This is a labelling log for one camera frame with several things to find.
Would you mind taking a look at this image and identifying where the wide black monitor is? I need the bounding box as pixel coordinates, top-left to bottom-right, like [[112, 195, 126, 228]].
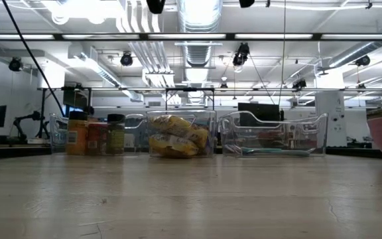
[[237, 102, 281, 122]]

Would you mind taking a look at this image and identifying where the clear plastic bin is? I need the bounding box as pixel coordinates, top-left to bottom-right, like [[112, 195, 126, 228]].
[[49, 112, 151, 155], [218, 110, 329, 158], [146, 109, 218, 159]]

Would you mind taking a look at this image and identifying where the teal-handled metal spoon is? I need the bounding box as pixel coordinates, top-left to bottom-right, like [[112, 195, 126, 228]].
[[240, 147, 283, 156]]

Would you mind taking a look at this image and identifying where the black background rig frame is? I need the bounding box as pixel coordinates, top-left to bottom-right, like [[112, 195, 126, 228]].
[[165, 87, 216, 111]]

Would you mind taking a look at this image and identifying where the beef flavor ramen packet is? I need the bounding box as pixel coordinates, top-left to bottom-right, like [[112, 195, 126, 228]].
[[150, 115, 209, 149]]

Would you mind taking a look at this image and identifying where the overhead light bar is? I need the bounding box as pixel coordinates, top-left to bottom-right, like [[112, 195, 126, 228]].
[[0, 32, 382, 42]]

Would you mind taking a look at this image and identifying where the orange spice jar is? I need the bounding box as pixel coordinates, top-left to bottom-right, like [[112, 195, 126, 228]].
[[66, 111, 89, 156]]

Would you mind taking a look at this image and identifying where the black table frame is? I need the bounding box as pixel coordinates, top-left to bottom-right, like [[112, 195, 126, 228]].
[[0, 145, 382, 161]]

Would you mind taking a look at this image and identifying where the green herb spice jar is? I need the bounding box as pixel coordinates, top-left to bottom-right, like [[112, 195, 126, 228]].
[[106, 114, 126, 155]]

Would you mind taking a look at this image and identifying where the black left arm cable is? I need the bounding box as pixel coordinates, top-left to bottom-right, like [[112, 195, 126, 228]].
[[1, 0, 66, 117]]

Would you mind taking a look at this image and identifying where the silver ventilation duct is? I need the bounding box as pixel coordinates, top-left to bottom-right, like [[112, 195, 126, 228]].
[[320, 16, 382, 70], [176, 0, 224, 104]]

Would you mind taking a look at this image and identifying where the black ceiling spotlight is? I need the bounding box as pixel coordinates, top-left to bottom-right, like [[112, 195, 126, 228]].
[[292, 78, 308, 90], [232, 42, 251, 67], [8, 56, 23, 72], [355, 54, 371, 67], [120, 51, 134, 67]]

